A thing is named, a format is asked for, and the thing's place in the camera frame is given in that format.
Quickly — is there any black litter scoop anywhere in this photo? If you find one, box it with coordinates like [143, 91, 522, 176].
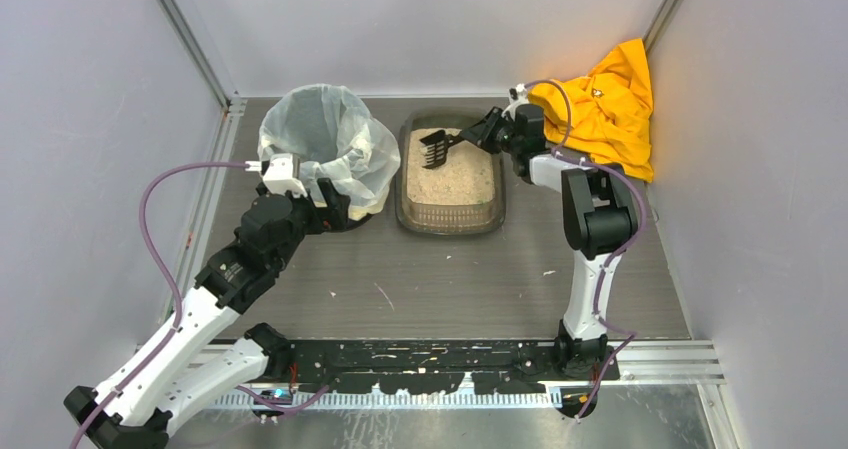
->
[419, 129, 467, 170]

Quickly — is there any brown plastic litter box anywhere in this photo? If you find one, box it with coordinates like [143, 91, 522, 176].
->
[395, 107, 506, 236]

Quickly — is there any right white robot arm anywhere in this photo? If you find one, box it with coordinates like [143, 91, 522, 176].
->
[459, 103, 642, 373]

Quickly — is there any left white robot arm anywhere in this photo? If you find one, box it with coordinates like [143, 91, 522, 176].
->
[64, 178, 351, 448]

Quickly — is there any beige cat litter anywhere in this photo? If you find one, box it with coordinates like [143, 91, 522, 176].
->
[406, 128, 495, 206]

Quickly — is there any translucent white bin liner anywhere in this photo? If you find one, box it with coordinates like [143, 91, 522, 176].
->
[257, 84, 401, 219]

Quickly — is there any yellow cloth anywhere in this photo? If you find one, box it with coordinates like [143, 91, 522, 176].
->
[528, 39, 654, 183]

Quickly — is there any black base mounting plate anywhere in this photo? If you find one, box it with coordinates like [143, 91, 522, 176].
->
[256, 339, 619, 395]

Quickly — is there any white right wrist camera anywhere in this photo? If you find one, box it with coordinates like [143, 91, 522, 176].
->
[502, 84, 529, 120]

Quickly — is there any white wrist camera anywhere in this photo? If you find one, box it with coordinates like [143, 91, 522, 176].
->
[502, 84, 529, 120]
[246, 153, 308, 198]

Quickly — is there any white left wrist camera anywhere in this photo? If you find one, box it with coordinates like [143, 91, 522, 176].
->
[246, 153, 308, 198]

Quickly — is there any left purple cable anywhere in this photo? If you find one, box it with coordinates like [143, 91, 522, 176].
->
[66, 161, 333, 449]

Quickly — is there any aluminium frame rail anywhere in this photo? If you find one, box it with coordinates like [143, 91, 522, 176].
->
[158, 343, 727, 413]

